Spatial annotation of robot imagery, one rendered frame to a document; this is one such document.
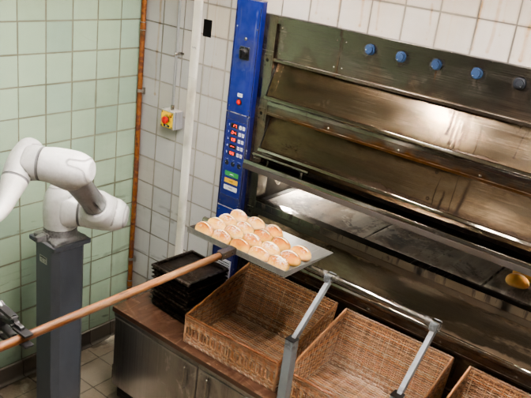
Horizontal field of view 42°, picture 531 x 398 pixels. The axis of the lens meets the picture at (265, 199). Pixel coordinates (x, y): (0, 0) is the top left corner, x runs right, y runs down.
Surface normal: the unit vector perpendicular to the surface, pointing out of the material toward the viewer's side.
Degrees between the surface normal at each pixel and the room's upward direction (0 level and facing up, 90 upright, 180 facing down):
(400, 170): 70
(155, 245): 90
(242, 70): 90
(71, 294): 90
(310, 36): 90
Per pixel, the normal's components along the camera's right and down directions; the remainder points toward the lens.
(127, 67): 0.77, 0.32
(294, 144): -0.54, -0.11
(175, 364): -0.62, 0.22
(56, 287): 0.08, 0.37
